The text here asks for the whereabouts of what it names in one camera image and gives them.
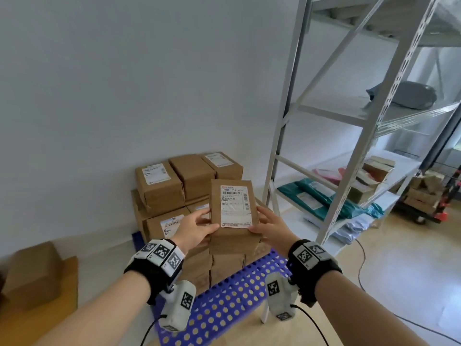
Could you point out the person's right hand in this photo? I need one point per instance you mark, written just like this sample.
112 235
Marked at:
277 236

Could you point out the person's left hand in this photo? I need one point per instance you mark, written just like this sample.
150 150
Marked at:
194 234

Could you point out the cardboard parcel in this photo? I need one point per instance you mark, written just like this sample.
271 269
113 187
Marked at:
191 169
151 227

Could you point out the blue perforated plastic pallet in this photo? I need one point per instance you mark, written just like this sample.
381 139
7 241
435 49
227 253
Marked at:
223 309

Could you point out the pile of brown cardboard parcels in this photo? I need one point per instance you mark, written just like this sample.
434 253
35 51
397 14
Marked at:
32 273

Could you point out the person's right forearm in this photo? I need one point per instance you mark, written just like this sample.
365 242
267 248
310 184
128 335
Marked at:
360 313

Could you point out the teal mailer bag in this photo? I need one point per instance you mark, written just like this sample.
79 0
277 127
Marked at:
374 210
324 201

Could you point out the black wristband with marker tags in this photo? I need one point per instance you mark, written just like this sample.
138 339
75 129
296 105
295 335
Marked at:
320 277
147 277

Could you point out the pink mailer bag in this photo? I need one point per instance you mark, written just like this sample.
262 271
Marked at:
324 174

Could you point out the small brown carton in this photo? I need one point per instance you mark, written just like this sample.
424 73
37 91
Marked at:
360 192
378 169

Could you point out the white low table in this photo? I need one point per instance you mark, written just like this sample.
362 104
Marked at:
104 270

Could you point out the grey metal shelf rack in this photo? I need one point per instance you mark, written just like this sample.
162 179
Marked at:
285 104

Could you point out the stacked brown cartons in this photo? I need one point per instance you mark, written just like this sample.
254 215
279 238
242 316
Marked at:
421 194

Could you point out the orange wooden table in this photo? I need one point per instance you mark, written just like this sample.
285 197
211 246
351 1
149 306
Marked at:
54 320

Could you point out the crumpled grey bag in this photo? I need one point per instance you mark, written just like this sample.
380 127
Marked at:
410 95

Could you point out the white marker-tagged wrist camera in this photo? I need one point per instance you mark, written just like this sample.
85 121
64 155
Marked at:
281 299
178 309

